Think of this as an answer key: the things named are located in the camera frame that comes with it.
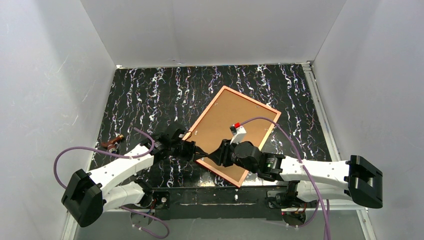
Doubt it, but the red picture frame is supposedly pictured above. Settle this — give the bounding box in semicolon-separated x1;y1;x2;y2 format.
191;85;282;189

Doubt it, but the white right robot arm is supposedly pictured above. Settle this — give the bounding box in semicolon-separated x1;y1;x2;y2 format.
208;139;383;209

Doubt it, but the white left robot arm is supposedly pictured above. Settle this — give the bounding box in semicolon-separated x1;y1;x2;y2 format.
61;122;208;228

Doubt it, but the brown copper pipe fitting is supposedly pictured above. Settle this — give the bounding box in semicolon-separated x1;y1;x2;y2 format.
100;134;125;154

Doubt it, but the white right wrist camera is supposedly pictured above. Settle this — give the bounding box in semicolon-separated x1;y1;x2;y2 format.
230;122;247;144

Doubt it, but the aluminium right side rail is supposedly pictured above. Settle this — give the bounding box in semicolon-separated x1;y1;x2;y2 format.
301;62;342;162

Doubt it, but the aluminium rail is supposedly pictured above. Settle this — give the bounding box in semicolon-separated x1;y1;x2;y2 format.
301;62;342;162
62;187;369;215

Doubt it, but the aluminium front rail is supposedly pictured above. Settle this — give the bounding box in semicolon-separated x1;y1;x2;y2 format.
62;187;369;215

